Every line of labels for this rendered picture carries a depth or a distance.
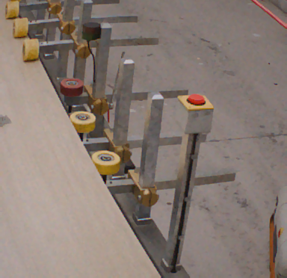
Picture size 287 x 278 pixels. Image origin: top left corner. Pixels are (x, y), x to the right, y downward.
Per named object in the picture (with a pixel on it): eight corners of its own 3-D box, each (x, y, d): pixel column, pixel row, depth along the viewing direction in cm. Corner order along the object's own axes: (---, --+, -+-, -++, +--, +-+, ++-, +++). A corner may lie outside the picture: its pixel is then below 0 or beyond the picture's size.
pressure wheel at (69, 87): (78, 106, 301) (80, 75, 295) (84, 116, 294) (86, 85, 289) (56, 107, 298) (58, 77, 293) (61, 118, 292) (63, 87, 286)
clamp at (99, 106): (96, 97, 303) (98, 84, 300) (107, 114, 292) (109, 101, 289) (81, 98, 301) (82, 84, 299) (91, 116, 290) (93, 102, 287)
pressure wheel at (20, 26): (27, 14, 327) (28, 28, 323) (24, 25, 333) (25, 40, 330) (13, 16, 325) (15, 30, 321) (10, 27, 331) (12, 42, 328)
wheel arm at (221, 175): (230, 178, 269) (232, 166, 267) (234, 183, 267) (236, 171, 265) (95, 192, 255) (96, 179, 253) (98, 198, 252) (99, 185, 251)
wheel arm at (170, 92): (184, 96, 310) (185, 84, 308) (187, 99, 307) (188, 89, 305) (63, 103, 296) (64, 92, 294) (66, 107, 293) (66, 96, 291)
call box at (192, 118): (200, 122, 221) (203, 94, 217) (211, 135, 215) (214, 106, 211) (174, 123, 218) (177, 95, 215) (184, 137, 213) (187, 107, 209)
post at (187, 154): (175, 261, 240) (198, 122, 219) (181, 270, 236) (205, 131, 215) (161, 264, 238) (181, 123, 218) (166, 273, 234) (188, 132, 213)
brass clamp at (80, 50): (83, 44, 319) (84, 32, 317) (92, 57, 308) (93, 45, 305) (67, 45, 317) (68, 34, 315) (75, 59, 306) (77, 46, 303)
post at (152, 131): (143, 233, 264) (160, 90, 241) (146, 239, 261) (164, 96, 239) (132, 235, 262) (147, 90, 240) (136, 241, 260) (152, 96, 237)
